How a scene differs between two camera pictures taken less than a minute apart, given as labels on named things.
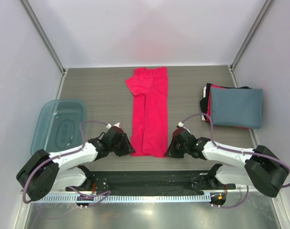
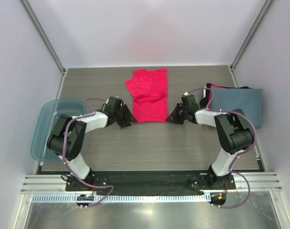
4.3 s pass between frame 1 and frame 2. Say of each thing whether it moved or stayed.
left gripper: moved
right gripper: moved
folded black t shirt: stayed
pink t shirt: moved
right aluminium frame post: stayed
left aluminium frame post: stayed
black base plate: stayed
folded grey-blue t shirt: stayed
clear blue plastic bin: stayed
